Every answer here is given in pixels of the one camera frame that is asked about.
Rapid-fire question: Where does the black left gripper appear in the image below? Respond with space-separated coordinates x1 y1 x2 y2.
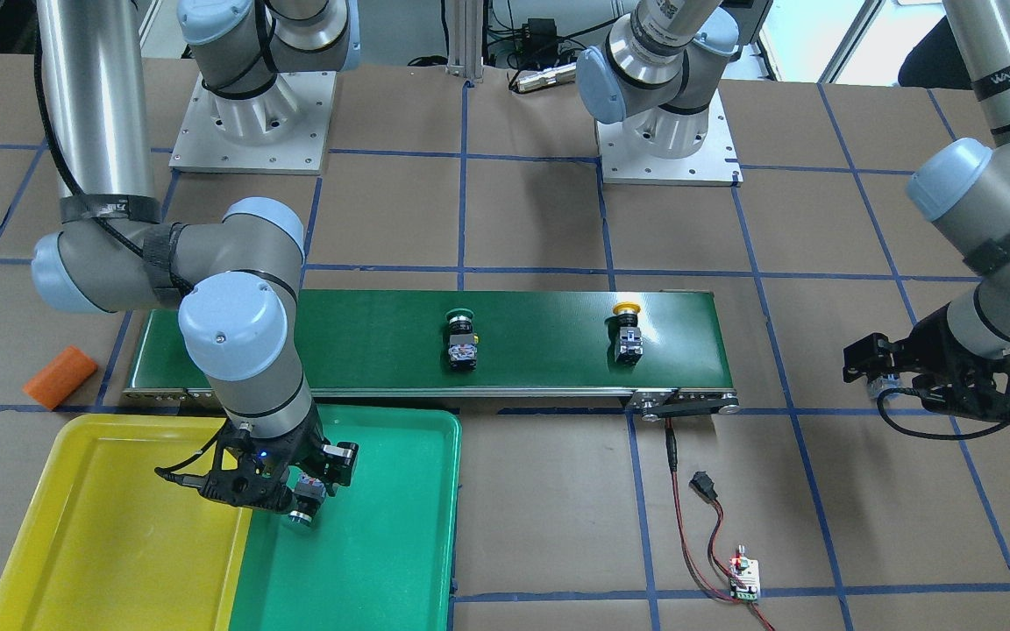
842 307 1010 422

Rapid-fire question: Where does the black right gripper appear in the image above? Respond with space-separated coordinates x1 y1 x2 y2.
199 420 359 513

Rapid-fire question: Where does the green push button switch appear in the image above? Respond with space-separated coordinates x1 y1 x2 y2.
445 308 480 371

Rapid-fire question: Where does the yellow push button switch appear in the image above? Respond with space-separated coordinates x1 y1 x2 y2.
612 302 643 365

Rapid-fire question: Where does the orange cylinder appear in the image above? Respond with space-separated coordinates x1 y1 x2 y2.
23 344 99 411

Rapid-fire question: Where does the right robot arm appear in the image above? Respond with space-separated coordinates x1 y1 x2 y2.
32 1 628 513

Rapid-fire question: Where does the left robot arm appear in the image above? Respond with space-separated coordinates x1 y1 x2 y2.
576 1 1010 434

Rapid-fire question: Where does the green plastic tray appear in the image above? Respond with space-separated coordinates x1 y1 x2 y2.
229 404 461 630

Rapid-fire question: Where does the green conveyor belt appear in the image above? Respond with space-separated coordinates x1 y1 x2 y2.
122 287 742 420

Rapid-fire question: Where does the yellow plastic tray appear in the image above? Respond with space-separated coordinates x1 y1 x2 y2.
0 413 250 630

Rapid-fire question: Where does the small motor controller board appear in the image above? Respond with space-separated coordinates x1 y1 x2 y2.
729 544 762 604

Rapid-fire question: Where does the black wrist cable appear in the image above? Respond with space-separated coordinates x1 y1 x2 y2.
875 351 1010 441

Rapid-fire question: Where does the red black power cable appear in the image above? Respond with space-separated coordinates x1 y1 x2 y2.
663 419 776 631

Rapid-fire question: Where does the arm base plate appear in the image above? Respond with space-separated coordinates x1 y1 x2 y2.
594 91 744 187
169 71 339 176

